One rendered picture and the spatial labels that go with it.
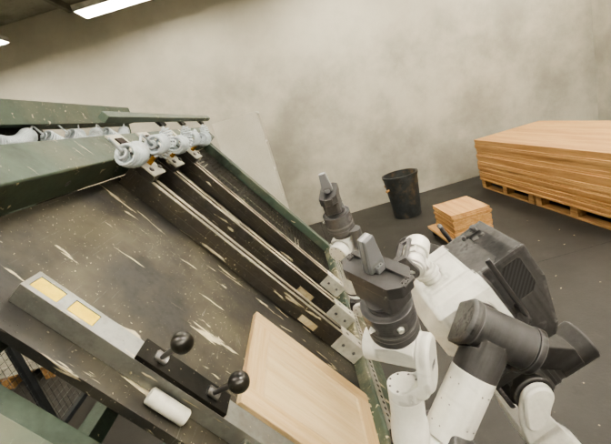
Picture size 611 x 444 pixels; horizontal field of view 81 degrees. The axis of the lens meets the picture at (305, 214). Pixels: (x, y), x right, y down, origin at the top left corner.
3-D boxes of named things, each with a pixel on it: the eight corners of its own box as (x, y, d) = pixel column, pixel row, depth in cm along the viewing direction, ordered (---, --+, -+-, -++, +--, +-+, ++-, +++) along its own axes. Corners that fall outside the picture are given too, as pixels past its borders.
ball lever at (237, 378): (213, 409, 68) (248, 396, 59) (196, 398, 67) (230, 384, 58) (222, 389, 70) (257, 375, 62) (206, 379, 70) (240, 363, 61)
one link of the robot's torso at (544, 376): (535, 362, 110) (515, 337, 108) (567, 394, 97) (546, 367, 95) (499, 385, 112) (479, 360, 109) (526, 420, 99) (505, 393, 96)
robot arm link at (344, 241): (335, 215, 121) (345, 242, 125) (318, 233, 114) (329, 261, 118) (364, 216, 113) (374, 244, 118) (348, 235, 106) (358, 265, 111)
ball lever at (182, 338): (161, 375, 65) (189, 356, 57) (143, 363, 64) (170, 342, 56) (173, 356, 68) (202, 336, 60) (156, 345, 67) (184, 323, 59)
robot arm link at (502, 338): (499, 381, 76) (525, 323, 77) (518, 398, 68) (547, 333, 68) (447, 355, 78) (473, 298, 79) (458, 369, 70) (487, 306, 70)
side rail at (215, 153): (319, 257, 259) (329, 246, 258) (197, 156, 237) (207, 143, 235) (318, 253, 267) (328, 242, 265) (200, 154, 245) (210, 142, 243)
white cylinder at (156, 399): (140, 407, 61) (178, 430, 63) (151, 395, 60) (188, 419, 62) (147, 393, 64) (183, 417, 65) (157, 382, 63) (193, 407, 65)
